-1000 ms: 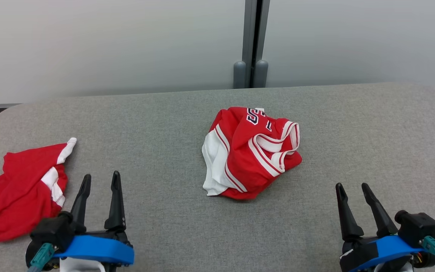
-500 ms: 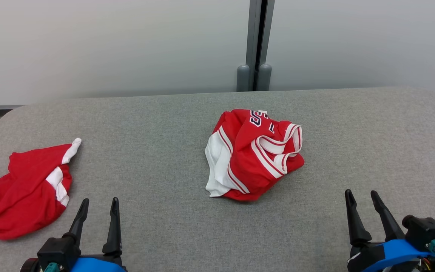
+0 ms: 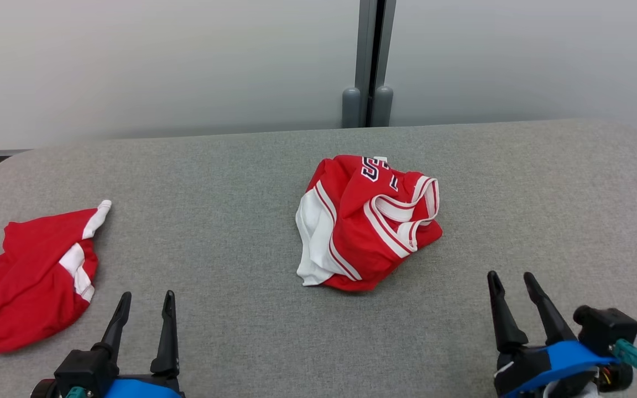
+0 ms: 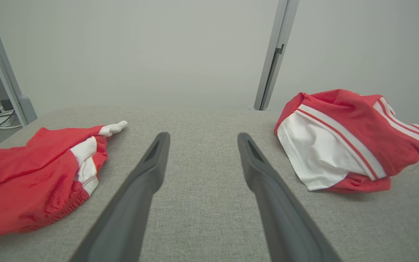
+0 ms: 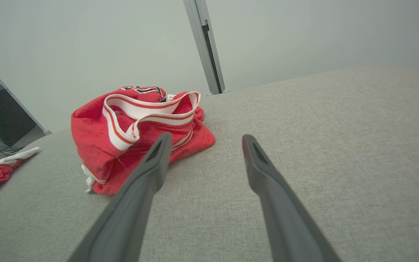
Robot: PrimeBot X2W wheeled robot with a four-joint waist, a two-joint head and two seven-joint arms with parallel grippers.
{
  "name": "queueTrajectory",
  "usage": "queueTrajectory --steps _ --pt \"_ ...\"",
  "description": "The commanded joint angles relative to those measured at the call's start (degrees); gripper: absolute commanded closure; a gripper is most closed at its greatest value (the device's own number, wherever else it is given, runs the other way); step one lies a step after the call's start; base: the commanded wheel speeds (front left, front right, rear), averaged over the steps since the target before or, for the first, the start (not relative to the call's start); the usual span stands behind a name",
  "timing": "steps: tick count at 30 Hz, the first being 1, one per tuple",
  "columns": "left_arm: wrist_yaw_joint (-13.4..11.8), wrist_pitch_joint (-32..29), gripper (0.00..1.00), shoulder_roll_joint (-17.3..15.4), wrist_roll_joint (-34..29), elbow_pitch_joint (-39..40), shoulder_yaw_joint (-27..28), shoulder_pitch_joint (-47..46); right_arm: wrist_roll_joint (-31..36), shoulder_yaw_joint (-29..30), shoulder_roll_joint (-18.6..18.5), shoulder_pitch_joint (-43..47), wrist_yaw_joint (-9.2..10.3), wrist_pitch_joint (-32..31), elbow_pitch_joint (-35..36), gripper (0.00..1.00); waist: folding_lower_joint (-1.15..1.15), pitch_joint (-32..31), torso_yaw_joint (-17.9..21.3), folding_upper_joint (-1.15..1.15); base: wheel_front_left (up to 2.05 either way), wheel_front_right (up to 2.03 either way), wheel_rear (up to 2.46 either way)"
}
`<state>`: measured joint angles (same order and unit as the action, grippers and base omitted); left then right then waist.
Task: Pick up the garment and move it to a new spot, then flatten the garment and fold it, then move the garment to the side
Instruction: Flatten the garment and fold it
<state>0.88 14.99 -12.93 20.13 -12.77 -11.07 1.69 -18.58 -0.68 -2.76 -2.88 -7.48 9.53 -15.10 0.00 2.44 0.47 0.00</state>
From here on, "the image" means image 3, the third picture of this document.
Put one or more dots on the red basketball jersey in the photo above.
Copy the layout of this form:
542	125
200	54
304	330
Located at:
363	237

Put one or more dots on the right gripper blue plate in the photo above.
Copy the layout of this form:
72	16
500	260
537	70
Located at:
539	367

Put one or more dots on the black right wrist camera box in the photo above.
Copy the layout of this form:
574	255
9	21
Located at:
606	329

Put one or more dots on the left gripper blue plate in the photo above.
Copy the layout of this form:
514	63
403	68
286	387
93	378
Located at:
141	388

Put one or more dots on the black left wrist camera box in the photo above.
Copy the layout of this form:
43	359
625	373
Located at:
86	370

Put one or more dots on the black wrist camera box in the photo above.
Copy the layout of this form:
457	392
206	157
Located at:
86	370
606	329

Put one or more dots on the red shorts with white stripes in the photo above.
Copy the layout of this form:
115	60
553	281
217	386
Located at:
25	276

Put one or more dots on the grey partition post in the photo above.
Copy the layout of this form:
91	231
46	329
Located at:
367	66

